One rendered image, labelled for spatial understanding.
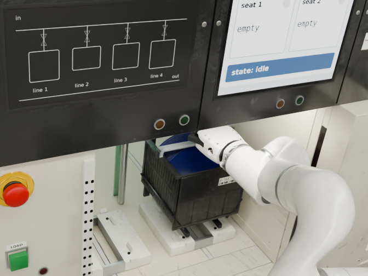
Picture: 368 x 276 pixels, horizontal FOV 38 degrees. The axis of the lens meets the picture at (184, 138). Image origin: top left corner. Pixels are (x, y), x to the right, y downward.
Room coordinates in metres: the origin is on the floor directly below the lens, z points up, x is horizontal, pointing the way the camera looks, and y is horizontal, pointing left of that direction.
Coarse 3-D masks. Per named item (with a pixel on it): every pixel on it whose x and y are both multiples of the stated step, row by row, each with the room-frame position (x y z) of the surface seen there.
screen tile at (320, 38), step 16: (304, 0) 0.97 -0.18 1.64; (320, 0) 0.99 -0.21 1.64; (336, 0) 1.01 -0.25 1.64; (304, 16) 0.98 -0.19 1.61; (320, 16) 1.00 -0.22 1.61; (336, 16) 1.02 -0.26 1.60; (304, 32) 0.98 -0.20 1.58; (320, 32) 1.00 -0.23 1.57; (336, 32) 1.03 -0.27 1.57; (304, 48) 0.99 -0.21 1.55
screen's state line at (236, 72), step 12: (276, 60) 0.95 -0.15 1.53; (288, 60) 0.97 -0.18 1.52; (300, 60) 0.98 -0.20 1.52; (312, 60) 1.00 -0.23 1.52; (324, 60) 1.02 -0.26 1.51; (228, 72) 0.89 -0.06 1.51; (240, 72) 0.91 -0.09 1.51; (252, 72) 0.92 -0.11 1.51; (264, 72) 0.94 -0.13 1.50; (276, 72) 0.95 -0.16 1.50; (288, 72) 0.97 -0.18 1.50
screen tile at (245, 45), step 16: (240, 0) 0.89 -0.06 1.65; (256, 0) 0.91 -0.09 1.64; (272, 0) 0.93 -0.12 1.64; (240, 16) 0.90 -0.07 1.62; (256, 16) 0.92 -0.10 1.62; (272, 16) 0.93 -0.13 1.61; (288, 16) 0.95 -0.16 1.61; (272, 32) 0.94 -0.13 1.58; (240, 48) 0.90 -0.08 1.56; (256, 48) 0.92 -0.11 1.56; (272, 48) 0.94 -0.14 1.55
